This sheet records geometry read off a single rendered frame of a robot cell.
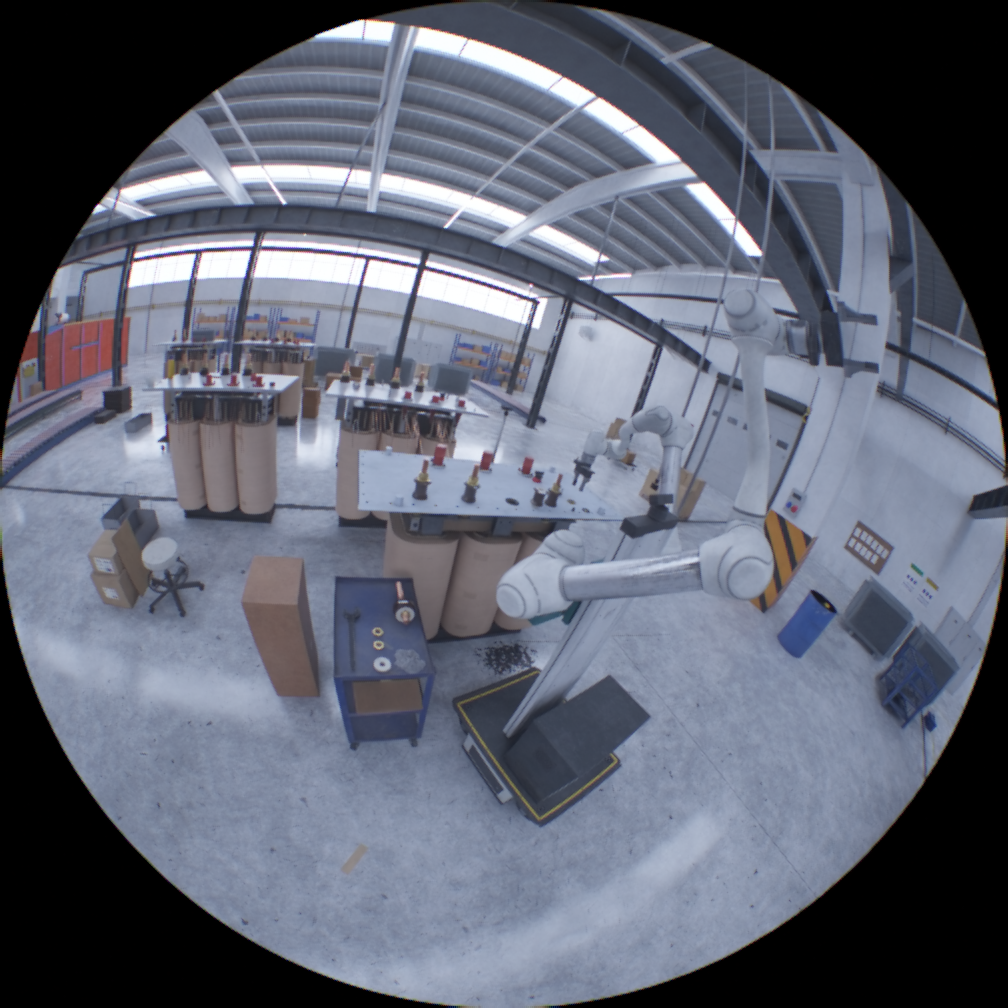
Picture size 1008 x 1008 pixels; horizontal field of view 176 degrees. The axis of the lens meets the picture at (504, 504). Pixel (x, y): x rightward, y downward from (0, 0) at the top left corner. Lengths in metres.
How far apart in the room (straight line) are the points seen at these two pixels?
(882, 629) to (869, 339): 5.86
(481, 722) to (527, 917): 1.30
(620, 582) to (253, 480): 3.34
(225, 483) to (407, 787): 3.13
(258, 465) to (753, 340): 3.58
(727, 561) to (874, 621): 8.35
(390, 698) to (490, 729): 0.74
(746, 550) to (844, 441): 5.24
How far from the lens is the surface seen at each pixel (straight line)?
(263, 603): 1.72
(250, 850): 2.27
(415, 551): 1.87
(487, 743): 2.01
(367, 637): 1.60
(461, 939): 2.20
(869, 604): 8.98
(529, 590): 0.89
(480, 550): 2.01
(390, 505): 1.58
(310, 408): 7.95
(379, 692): 1.52
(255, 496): 3.67
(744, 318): 0.77
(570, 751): 1.54
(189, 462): 3.85
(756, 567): 0.73
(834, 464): 5.86
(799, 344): 0.93
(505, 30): 3.24
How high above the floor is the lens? 2.13
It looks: 25 degrees down
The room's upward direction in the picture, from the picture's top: 17 degrees clockwise
